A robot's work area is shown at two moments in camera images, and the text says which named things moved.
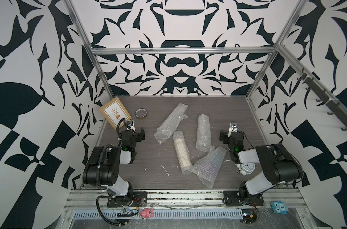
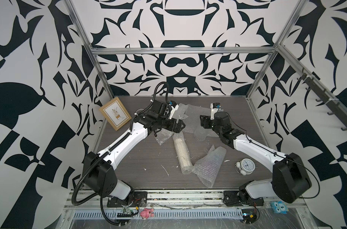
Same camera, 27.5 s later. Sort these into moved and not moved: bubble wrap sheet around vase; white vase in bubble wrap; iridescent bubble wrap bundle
Moved: bubble wrap sheet around vase
Not moved: iridescent bubble wrap bundle; white vase in bubble wrap
